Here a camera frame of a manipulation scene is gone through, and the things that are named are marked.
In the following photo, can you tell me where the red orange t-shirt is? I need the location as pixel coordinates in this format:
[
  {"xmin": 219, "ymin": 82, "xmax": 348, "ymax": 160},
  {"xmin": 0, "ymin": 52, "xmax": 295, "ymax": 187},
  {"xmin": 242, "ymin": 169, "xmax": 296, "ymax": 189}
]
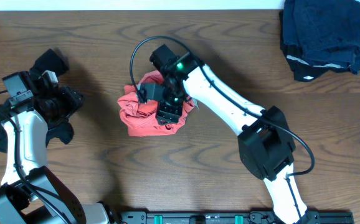
[{"xmin": 117, "ymin": 85, "xmax": 195, "ymax": 137}]

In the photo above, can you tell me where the black t-shirt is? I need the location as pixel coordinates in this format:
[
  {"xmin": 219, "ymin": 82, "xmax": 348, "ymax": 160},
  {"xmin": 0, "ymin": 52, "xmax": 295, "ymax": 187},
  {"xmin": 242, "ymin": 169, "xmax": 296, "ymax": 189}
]
[{"xmin": 0, "ymin": 49, "xmax": 74, "ymax": 152}]

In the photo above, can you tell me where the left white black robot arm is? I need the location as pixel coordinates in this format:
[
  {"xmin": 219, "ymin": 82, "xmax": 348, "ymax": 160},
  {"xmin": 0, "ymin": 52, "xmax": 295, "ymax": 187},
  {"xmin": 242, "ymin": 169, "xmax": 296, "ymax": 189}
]
[{"xmin": 0, "ymin": 70, "xmax": 114, "ymax": 223}]

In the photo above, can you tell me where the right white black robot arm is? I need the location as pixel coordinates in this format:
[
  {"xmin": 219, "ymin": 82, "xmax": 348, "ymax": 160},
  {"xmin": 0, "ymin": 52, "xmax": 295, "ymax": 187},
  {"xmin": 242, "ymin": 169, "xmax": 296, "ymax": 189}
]
[{"xmin": 149, "ymin": 45, "xmax": 307, "ymax": 223}]

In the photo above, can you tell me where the folded black garment white print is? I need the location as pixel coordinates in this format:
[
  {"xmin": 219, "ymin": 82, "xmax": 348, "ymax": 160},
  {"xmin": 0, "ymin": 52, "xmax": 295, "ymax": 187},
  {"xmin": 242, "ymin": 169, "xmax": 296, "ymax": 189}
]
[{"xmin": 279, "ymin": 11, "xmax": 349, "ymax": 82}]

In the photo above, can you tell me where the folded navy blue garment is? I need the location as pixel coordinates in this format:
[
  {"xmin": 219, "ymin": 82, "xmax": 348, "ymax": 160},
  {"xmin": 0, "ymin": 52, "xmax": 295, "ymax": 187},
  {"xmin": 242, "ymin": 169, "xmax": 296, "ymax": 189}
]
[{"xmin": 283, "ymin": 0, "xmax": 360, "ymax": 75}]

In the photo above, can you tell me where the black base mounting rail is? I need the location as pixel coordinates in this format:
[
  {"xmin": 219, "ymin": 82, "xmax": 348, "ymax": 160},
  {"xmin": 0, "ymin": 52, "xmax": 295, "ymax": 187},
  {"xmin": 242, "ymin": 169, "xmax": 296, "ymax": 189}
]
[{"xmin": 114, "ymin": 211, "xmax": 354, "ymax": 224}]

